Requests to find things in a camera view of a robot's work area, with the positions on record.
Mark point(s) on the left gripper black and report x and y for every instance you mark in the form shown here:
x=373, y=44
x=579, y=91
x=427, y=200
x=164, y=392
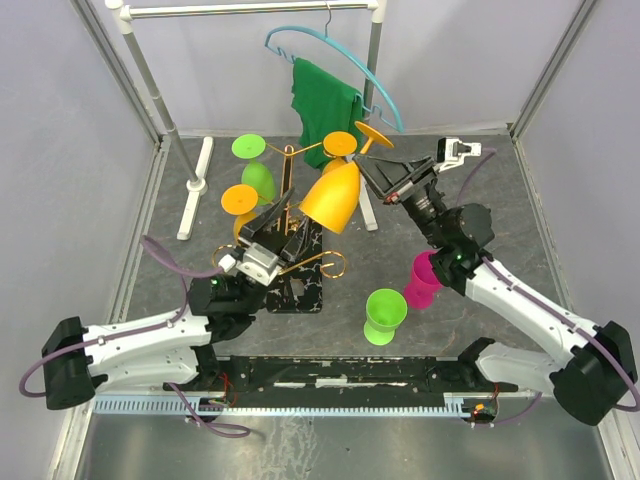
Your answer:
x=252, y=233

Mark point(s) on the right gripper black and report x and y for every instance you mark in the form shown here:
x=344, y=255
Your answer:
x=391, y=177

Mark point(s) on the orange wine glass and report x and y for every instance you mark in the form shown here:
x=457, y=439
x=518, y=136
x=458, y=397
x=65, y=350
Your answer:
x=337, y=146
x=240, y=201
x=333, y=198

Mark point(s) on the gold wine glass rack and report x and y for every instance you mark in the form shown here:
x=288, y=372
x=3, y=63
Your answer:
x=299, y=286

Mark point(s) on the silver white clothes rail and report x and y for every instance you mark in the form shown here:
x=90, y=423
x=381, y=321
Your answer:
x=196, y=185

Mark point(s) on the lime green wine glass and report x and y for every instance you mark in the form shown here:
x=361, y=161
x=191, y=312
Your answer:
x=255, y=174

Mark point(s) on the pink wine glass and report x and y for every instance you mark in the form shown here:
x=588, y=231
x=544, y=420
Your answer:
x=423, y=283

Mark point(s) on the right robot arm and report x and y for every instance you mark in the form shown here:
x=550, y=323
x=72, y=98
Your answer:
x=588, y=368

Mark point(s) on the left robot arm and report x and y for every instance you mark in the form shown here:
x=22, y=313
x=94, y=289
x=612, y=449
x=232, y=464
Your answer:
x=175, y=347

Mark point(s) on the green cloth on hanger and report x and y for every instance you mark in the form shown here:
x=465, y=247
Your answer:
x=324, y=103

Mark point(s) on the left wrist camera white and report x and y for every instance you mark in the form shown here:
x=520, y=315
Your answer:
x=255, y=262

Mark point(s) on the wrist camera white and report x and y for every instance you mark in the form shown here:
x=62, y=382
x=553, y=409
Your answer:
x=255, y=262
x=452, y=153

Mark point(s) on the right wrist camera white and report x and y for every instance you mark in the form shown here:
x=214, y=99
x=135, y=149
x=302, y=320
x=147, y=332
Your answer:
x=452, y=153

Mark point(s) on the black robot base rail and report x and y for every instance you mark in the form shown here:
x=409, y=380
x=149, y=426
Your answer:
x=341, y=382

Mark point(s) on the light blue cable duct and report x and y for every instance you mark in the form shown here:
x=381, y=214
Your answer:
x=453, y=407

